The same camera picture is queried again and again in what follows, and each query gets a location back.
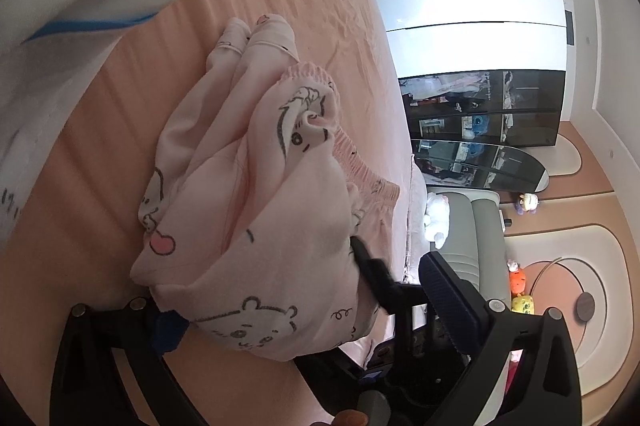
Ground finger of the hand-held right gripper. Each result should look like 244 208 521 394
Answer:
349 236 427 318

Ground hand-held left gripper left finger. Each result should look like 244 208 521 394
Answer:
50 296 211 426

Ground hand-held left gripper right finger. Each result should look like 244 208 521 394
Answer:
419 251 583 426

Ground pink cartoon print pants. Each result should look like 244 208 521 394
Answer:
130 13 402 351

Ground person's right hand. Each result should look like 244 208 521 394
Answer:
332 411 369 426

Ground grey padded headboard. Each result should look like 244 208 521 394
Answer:
429 193 514 303

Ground orange plush toy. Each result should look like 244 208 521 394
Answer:
509 269 529 297

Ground white plush toy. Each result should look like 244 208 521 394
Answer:
424 192 452 250

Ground oval mirror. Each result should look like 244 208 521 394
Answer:
410 138 550 195

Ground dark glass display cabinet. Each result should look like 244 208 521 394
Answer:
397 70 567 148

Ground white wardrobe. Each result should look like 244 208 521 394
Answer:
369 0 569 76

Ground white cartoon top blue piping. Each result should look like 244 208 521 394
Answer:
0 0 241 249

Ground round brown wall disc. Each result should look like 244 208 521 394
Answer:
575 292 596 321

